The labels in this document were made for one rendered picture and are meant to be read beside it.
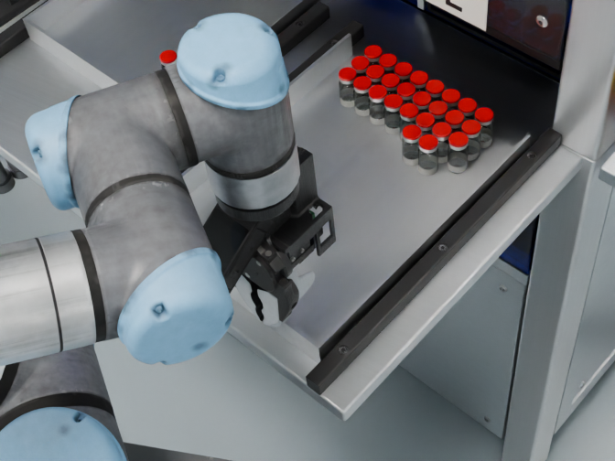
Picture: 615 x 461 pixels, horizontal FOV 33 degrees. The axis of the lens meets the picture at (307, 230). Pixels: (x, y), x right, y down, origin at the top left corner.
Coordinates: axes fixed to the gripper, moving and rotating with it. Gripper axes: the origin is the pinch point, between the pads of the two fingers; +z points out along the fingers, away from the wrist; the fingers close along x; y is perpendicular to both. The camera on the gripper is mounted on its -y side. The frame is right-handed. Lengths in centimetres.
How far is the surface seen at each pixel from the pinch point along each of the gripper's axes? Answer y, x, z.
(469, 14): 38.4, 5.0, -8.8
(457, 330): 39, 4, 57
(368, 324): 6.7, -7.2, 1.6
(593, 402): 59, -12, 91
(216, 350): 22, 50, 91
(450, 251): 18.7, -8.0, 1.8
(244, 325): -0.4, 3.2, 3.6
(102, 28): 19, 48, 3
